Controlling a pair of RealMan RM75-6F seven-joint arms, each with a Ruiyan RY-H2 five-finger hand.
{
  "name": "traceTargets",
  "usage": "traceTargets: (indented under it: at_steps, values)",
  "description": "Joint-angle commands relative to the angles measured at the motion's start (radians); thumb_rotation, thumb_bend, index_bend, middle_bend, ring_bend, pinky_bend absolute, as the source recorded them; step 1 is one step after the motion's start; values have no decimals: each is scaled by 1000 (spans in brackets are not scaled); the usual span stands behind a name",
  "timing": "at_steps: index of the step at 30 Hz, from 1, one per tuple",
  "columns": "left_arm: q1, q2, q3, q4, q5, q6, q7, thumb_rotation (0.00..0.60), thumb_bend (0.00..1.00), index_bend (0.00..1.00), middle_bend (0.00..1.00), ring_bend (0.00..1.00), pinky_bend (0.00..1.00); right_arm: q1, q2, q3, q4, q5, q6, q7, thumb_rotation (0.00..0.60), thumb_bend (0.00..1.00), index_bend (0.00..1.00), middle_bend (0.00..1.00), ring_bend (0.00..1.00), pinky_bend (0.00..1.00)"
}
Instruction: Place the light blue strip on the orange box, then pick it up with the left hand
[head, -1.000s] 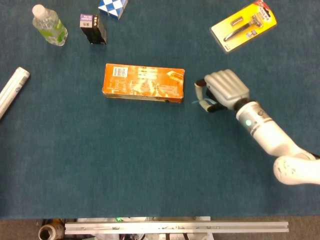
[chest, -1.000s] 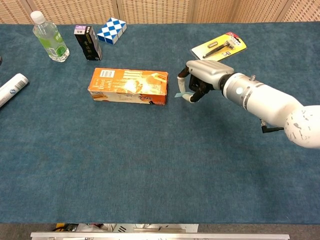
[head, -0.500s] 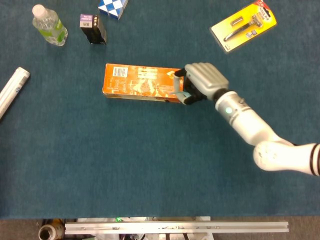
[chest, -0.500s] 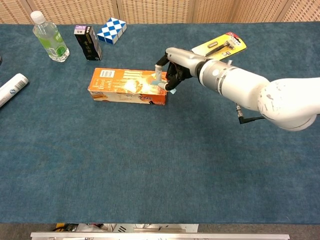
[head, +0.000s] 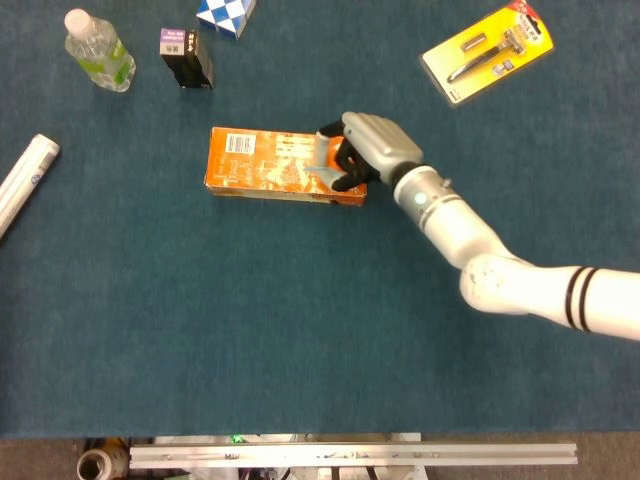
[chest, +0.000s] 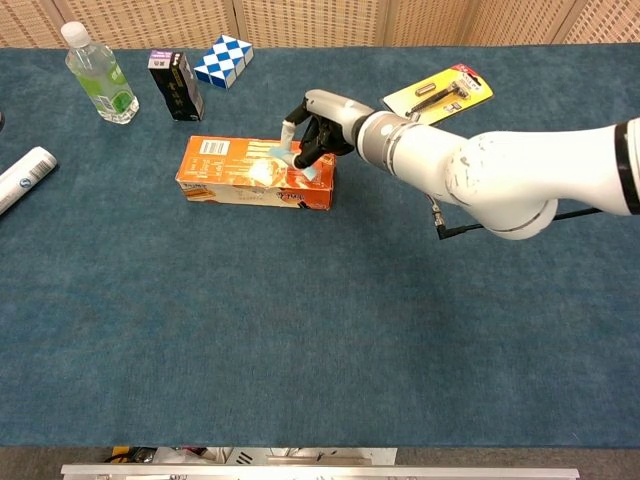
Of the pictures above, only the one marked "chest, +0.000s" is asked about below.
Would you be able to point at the small light blue strip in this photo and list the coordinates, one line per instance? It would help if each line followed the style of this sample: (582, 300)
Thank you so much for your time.
(311, 173)

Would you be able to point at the black purple small carton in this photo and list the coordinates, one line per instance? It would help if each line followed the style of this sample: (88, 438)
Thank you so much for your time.
(177, 90)

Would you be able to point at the aluminium profile rail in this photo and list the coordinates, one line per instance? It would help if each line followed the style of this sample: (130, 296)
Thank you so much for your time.
(320, 472)

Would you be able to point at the teal felt table cloth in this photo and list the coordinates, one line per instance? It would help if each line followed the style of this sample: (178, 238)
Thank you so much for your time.
(320, 325)

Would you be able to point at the white printed tube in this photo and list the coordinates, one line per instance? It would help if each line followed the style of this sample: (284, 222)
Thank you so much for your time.
(25, 175)

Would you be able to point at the woven bamboo folding screen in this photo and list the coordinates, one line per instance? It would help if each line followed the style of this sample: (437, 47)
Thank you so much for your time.
(310, 22)

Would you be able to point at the blue white snake cube puzzle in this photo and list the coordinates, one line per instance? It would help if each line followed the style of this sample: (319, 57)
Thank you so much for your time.
(222, 62)

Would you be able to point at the orange cardboard box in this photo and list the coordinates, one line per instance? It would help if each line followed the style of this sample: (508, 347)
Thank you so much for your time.
(225, 165)

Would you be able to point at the razor in yellow blister pack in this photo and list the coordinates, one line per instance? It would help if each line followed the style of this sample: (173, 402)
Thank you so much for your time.
(450, 90)

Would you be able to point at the clear plastic water bottle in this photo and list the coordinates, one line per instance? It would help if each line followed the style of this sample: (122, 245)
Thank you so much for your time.
(102, 80)

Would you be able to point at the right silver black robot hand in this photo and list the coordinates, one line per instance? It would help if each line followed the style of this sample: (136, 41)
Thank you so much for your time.
(335, 112)

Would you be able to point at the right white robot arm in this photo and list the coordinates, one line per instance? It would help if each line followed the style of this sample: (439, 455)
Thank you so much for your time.
(500, 170)

